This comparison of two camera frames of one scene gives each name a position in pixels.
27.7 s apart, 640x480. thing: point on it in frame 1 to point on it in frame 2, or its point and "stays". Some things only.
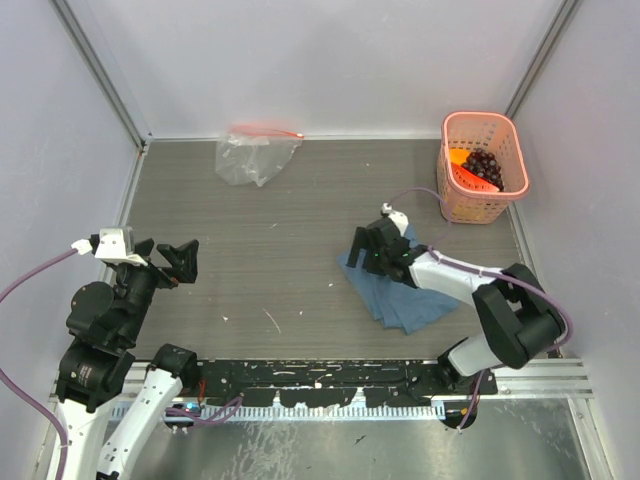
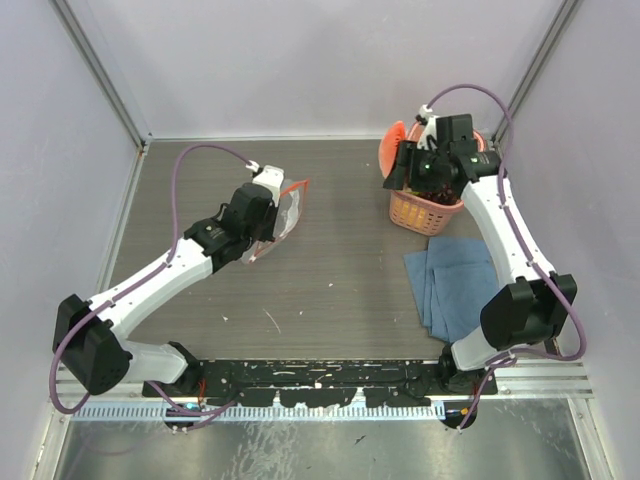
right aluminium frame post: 560,24 stays
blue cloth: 398,305 to 453,280
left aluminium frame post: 104,74 stays
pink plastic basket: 481,166 to 420,214
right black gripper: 370,263 to 406,157
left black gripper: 183,259 to 267,233
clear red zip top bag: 253,154 to 290,207
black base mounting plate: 331,383 stays
